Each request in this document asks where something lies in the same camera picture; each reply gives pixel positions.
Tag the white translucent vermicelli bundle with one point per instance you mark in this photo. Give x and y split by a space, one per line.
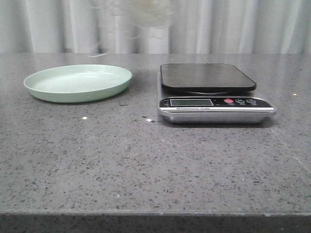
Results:
131 26

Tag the silver black kitchen scale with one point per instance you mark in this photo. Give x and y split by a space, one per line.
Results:
209 93

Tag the light green round plate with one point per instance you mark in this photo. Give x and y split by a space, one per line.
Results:
78 83

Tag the white pleated curtain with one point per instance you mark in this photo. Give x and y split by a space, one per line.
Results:
198 27

